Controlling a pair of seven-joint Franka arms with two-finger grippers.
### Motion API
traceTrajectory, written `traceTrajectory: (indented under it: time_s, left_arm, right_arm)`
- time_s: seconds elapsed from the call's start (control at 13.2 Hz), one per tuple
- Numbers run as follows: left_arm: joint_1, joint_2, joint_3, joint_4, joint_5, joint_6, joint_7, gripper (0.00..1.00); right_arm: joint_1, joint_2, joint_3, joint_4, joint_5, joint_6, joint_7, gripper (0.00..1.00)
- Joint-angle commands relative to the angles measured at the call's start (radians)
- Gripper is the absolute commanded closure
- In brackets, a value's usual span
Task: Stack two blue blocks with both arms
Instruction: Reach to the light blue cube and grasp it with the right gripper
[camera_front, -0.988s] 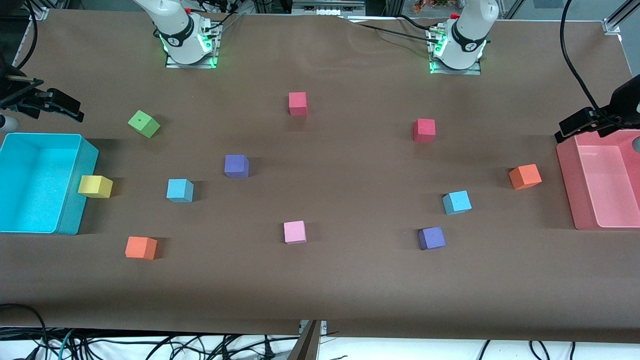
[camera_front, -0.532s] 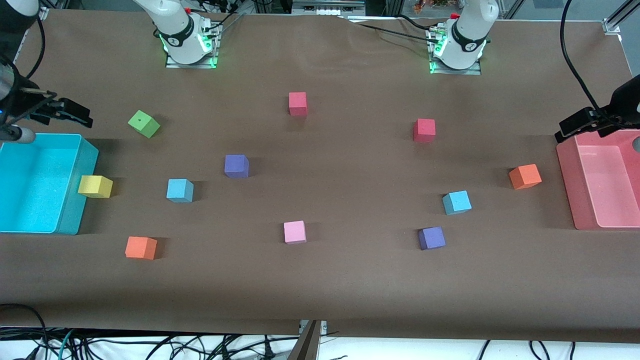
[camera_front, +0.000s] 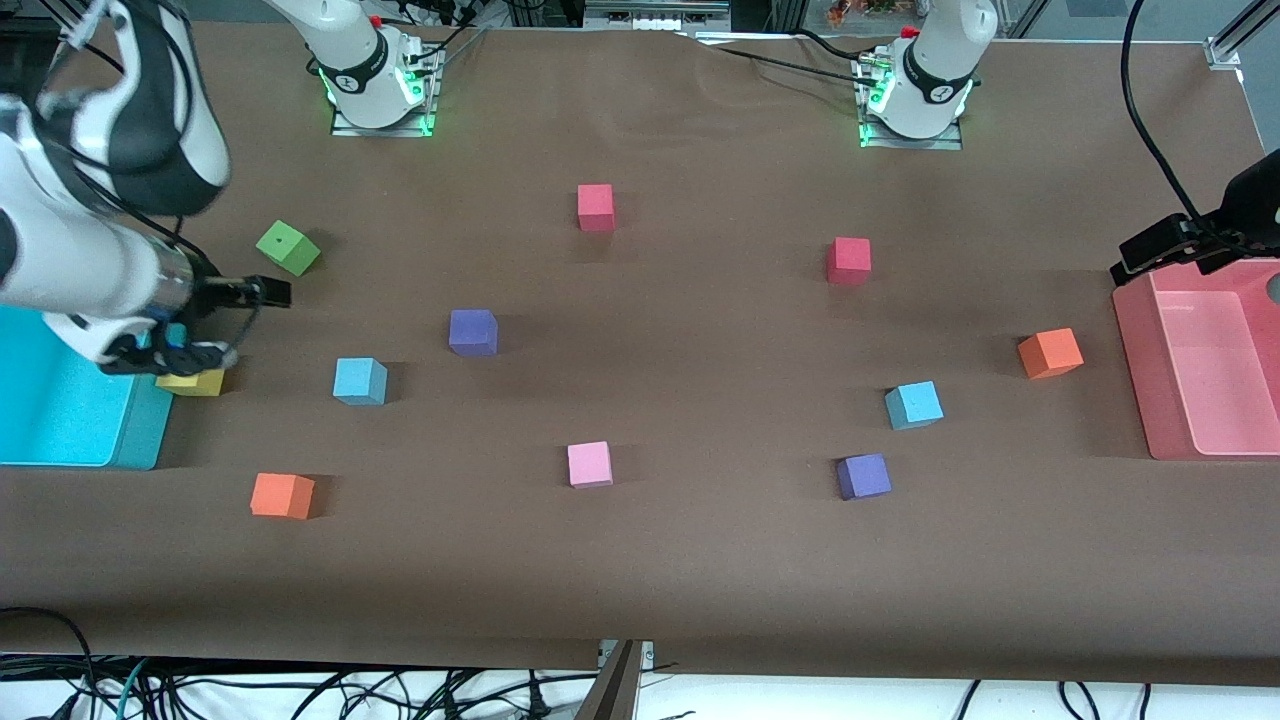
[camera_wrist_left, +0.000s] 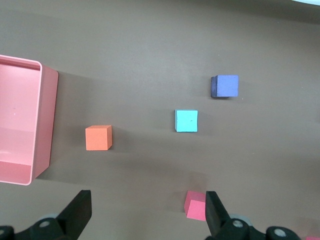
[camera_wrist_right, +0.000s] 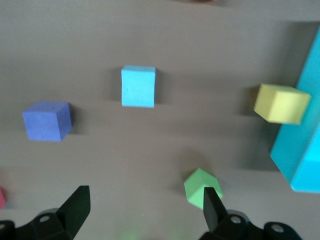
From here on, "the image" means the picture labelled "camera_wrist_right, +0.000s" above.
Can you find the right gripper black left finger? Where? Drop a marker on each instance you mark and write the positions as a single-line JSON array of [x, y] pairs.
[[62, 225]]

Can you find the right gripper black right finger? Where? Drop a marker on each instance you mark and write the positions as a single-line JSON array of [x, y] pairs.
[[225, 227]]

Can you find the light blue foam block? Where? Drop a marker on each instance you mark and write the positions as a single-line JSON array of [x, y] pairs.
[[137, 87]]

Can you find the green foam block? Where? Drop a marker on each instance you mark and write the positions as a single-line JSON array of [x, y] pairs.
[[195, 190]]

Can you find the red foam block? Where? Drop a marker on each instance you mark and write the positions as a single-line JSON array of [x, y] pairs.
[[2, 197]]

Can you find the purple foam block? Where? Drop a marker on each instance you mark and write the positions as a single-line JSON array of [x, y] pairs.
[[45, 122]]

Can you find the cyan plastic bin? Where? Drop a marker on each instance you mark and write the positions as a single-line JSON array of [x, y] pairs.
[[300, 140]]

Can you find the yellow foam block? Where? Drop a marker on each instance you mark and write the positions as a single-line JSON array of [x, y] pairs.
[[282, 105]]

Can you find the brown table cover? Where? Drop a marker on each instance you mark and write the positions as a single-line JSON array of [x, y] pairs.
[[160, 37]]

